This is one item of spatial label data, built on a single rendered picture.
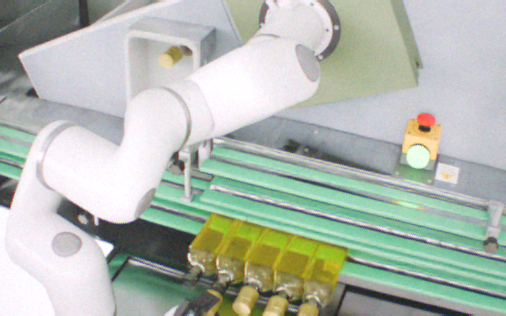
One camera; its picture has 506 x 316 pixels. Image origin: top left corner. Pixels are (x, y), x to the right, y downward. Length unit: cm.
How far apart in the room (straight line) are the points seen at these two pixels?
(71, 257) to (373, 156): 73
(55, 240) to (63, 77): 91
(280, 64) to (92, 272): 35
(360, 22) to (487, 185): 41
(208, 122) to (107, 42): 73
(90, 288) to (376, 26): 68
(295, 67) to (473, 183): 55
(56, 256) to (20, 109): 96
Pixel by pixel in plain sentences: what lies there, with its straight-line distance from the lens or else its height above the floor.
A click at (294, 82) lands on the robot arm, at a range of 87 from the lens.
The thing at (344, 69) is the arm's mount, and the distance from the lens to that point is 122.
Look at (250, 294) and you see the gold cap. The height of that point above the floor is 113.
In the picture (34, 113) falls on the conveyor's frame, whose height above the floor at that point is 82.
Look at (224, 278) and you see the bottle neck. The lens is 123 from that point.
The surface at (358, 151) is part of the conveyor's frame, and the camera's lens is 133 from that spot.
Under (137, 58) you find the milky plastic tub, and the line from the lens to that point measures 143.
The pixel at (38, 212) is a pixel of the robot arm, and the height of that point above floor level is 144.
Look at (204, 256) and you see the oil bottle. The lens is 126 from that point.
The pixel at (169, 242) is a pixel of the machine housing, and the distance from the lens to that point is 156.
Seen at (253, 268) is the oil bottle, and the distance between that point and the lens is 123.
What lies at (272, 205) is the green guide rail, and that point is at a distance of 132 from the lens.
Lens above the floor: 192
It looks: 51 degrees down
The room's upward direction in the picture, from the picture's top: 147 degrees counter-clockwise
